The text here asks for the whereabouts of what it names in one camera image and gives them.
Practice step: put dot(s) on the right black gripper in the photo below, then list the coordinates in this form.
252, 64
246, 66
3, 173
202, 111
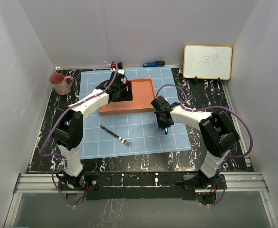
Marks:
162, 126

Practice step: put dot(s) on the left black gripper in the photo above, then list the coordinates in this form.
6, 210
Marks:
127, 96

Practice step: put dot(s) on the orange plastic tray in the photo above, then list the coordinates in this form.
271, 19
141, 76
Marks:
143, 93

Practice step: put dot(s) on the blue checked tablecloth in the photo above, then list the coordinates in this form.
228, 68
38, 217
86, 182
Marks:
140, 129

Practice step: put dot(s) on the silver metal fork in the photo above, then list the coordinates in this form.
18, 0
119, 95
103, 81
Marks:
122, 140

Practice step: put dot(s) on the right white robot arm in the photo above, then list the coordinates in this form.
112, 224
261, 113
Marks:
218, 133

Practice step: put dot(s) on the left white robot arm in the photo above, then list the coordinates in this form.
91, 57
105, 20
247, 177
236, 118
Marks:
68, 131

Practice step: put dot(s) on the blue marker pen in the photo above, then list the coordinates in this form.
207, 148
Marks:
159, 63

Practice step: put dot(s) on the pink floral mug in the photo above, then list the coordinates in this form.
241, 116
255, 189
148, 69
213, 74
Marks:
61, 83

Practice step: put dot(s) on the small framed whiteboard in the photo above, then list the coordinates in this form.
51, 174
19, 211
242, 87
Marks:
207, 62

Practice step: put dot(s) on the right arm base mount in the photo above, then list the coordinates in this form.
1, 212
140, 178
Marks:
196, 182

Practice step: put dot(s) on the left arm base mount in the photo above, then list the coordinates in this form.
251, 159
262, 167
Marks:
80, 182

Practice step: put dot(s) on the aluminium frame rail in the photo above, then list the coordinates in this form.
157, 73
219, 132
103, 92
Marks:
231, 181

